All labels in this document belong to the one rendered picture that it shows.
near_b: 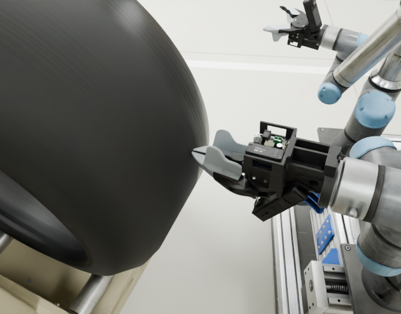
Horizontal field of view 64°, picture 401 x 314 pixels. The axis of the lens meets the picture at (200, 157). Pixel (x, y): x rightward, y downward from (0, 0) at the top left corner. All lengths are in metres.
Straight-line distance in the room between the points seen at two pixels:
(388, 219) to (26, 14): 0.47
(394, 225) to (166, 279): 1.40
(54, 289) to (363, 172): 0.77
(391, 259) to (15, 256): 0.87
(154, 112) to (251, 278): 1.40
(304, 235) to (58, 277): 1.12
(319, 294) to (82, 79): 0.88
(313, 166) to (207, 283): 1.34
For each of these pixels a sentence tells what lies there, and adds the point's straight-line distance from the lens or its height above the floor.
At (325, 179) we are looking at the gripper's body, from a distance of 0.43.
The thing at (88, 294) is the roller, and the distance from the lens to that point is 0.78.
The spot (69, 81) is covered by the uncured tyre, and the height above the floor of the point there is 1.42.
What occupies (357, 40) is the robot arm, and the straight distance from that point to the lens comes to 1.22.
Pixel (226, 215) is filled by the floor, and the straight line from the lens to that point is 1.87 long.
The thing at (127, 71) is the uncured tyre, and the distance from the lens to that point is 0.43.
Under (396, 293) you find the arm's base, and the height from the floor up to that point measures 0.79.
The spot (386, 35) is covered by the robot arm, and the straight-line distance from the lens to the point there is 1.05.
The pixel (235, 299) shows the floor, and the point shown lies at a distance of 1.70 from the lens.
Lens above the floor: 1.63
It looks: 51 degrees down
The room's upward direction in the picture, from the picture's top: straight up
